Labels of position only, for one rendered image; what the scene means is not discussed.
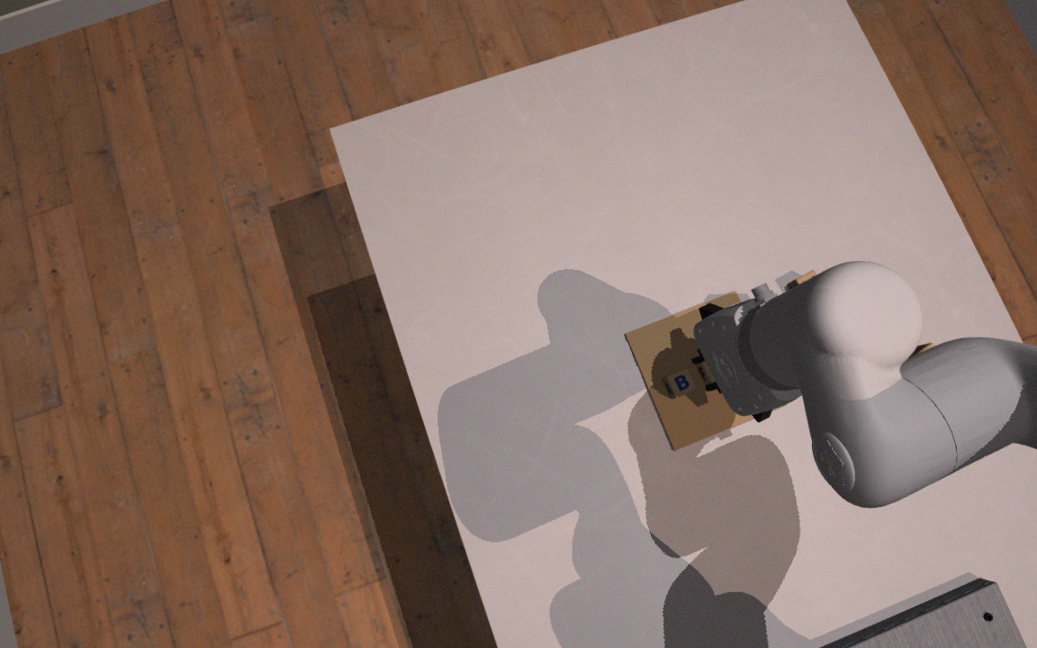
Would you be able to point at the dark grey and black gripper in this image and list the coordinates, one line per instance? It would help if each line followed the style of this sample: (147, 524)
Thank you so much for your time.
(716, 336)

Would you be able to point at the tan square mat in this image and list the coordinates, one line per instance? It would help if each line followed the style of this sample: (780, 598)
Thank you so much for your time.
(667, 346)

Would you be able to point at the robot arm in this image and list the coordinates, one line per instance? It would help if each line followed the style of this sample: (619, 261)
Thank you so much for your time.
(884, 426)

